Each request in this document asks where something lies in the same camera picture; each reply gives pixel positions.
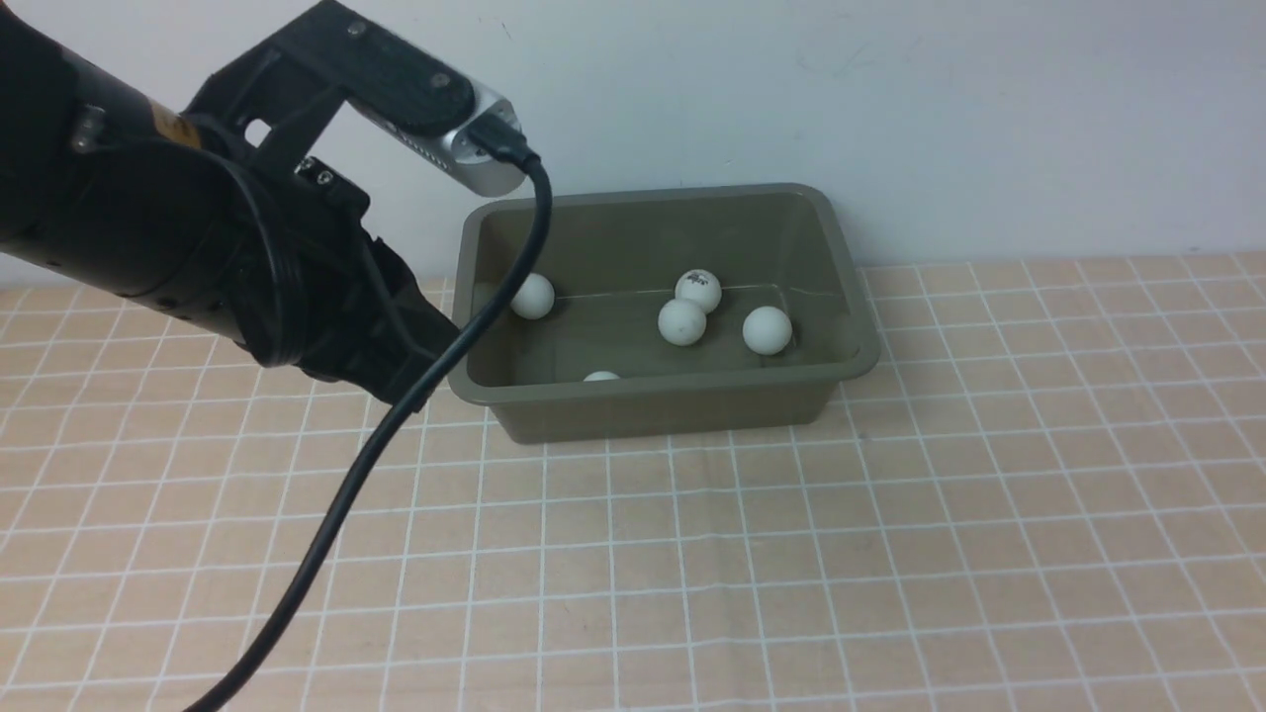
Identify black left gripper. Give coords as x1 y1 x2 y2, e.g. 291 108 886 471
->
227 168 460 405

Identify white ping-pong ball black logo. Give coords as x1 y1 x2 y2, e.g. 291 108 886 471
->
657 299 708 347

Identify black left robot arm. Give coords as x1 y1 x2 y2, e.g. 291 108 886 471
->
1 1 476 402

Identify olive green plastic bin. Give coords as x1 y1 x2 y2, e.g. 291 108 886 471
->
448 182 881 443

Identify peach checkered tablecloth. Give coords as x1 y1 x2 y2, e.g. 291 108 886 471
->
1 252 1265 711

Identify black camera cable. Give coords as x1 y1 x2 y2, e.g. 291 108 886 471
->
187 114 555 712

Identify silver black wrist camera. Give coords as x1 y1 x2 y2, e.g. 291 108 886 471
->
186 1 524 198

